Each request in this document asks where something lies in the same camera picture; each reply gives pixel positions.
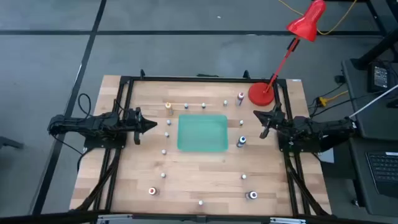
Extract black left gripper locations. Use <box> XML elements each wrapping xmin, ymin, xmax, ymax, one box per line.
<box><xmin>125</xmin><ymin>106</ymin><xmax>158</xmax><ymax>146</ymax></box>

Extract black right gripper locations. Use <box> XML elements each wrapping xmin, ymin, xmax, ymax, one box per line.
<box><xmin>252</xmin><ymin>103</ymin><xmax>286</xmax><ymax>139</ymax></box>

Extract red desk lamp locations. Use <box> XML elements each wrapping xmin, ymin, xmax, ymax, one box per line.
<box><xmin>248</xmin><ymin>0</ymin><xmax>327</xmax><ymax>107</ymax></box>

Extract translucent green plastic tray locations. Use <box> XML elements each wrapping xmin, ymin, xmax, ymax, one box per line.
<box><xmin>177</xmin><ymin>114</ymin><xmax>229</xmax><ymax>153</ymax></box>

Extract yellow power plug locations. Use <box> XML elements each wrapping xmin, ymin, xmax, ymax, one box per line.
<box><xmin>317</xmin><ymin>90</ymin><xmax>349</xmax><ymax>108</ymax></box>

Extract dark grey side desk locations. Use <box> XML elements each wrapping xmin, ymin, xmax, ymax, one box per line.
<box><xmin>341</xmin><ymin>57</ymin><xmax>398</xmax><ymax>218</ymax></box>

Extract white rod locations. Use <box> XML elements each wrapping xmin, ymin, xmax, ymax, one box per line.
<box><xmin>348</xmin><ymin>84</ymin><xmax>398</xmax><ymax>119</ymax></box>

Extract black power adapter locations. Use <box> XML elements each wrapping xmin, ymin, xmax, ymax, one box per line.
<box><xmin>368</xmin><ymin>62</ymin><xmax>393</xmax><ymax>93</ymax></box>

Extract black desk leg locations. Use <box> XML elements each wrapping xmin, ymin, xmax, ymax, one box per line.
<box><xmin>351</xmin><ymin>0</ymin><xmax>398</xmax><ymax>71</ymax></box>

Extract black laptop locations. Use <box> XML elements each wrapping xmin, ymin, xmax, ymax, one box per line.
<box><xmin>365</xmin><ymin>150</ymin><xmax>398</xmax><ymax>200</ymax></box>

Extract black cable loop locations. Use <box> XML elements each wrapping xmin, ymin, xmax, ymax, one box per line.
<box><xmin>76</xmin><ymin>92</ymin><xmax>93</xmax><ymax>119</ymax></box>

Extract black aluminium table frame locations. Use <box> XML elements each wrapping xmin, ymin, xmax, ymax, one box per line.
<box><xmin>70</xmin><ymin>68</ymin><xmax>332</xmax><ymax>224</ymax></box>

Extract yellow extension cable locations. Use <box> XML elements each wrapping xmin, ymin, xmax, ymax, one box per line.
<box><xmin>278</xmin><ymin>0</ymin><xmax>358</xmax><ymax>35</ymax></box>

